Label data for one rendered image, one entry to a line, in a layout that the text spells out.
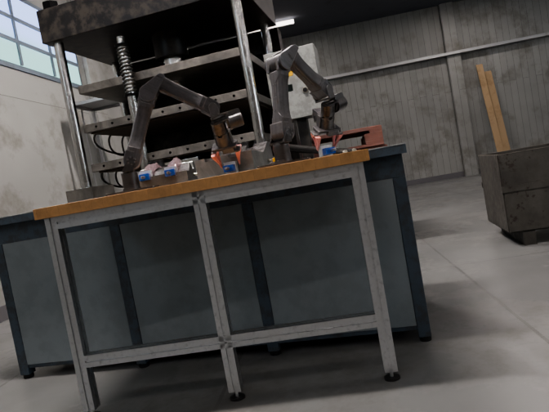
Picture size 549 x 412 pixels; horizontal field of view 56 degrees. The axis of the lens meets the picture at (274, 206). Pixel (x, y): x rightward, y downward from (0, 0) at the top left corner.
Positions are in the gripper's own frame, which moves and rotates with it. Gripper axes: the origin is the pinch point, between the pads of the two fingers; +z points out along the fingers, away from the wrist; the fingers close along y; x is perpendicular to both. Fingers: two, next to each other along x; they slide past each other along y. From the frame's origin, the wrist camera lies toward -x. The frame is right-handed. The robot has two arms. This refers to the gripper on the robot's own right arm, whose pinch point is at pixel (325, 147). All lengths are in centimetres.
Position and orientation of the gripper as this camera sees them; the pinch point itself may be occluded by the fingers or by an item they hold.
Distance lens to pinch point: 223.2
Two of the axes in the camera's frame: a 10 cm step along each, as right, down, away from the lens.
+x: 3.5, 4.8, -8.1
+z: 0.0, 8.6, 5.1
